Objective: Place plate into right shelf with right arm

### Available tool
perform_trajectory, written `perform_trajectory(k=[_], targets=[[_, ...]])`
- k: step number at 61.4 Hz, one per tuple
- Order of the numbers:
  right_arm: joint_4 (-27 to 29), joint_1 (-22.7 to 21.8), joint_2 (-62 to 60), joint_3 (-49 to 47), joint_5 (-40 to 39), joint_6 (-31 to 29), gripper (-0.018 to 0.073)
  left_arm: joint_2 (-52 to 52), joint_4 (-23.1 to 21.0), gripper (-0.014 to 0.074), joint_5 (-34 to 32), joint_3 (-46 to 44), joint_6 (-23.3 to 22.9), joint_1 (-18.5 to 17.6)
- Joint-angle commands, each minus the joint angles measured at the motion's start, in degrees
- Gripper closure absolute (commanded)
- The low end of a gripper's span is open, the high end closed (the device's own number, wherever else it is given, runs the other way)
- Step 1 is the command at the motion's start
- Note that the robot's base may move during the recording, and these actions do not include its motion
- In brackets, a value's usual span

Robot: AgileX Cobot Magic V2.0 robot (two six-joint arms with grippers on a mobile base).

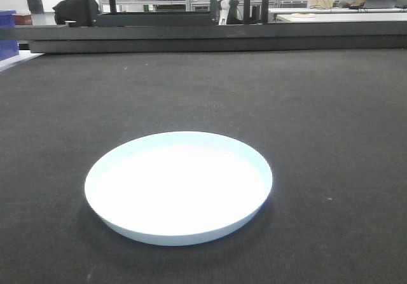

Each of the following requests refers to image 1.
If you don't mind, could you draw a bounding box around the light blue round tray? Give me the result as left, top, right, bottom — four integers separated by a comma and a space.
84, 131, 273, 246

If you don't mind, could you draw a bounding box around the black bag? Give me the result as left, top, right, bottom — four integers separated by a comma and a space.
53, 0, 92, 27

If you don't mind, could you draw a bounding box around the black table frame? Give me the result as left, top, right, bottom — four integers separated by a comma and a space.
0, 0, 407, 55

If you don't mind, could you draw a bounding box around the blue bin at left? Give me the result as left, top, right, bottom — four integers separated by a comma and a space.
0, 10, 19, 61

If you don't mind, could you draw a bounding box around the white background table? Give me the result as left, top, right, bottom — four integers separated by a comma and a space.
268, 8, 406, 23

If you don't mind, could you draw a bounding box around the red box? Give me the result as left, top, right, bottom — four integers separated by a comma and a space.
13, 14, 33, 26

